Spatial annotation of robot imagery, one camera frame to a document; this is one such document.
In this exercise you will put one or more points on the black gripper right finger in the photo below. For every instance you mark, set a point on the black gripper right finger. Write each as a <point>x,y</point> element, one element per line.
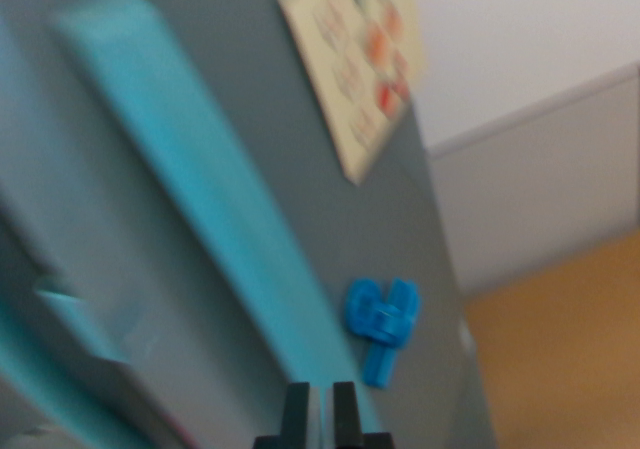
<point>346,414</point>

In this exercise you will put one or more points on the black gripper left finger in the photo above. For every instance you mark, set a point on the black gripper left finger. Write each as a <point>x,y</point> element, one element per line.
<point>296,414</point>

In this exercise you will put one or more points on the grey fridge door with checklist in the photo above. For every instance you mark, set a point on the grey fridge door with checklist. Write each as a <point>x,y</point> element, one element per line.
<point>310,229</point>

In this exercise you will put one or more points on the grey fridge door with dispenser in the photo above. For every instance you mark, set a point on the grey fridge door with dispenser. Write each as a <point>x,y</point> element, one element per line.
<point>20,431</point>

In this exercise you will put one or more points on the cream checklist card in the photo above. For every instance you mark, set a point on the cream checklist card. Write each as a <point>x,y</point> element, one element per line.
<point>350,79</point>

